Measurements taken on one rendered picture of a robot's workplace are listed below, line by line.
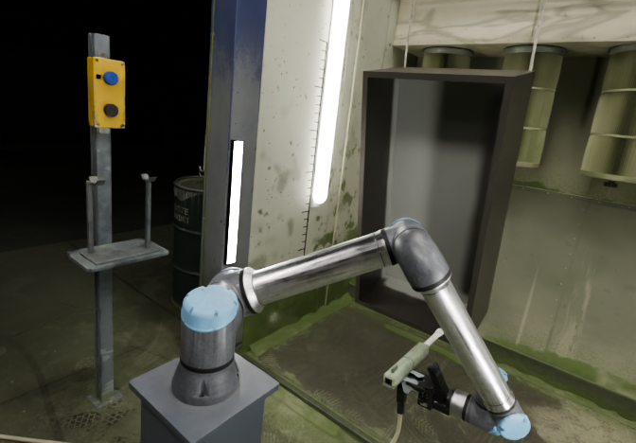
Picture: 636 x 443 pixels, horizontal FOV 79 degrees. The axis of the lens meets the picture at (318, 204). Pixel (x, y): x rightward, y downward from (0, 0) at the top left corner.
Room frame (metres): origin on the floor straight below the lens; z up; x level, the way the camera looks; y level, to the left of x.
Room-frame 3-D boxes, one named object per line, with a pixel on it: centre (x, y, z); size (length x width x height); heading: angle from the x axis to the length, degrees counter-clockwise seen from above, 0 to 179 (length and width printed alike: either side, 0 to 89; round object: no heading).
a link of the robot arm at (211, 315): (0.98, 0.27, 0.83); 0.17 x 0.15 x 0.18; 178
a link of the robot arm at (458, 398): (1.17, -0.57, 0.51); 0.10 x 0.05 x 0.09; 144
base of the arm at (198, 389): (0.97, 0.27, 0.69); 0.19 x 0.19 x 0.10
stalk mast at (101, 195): (1.58, 0.92, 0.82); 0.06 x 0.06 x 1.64; 54
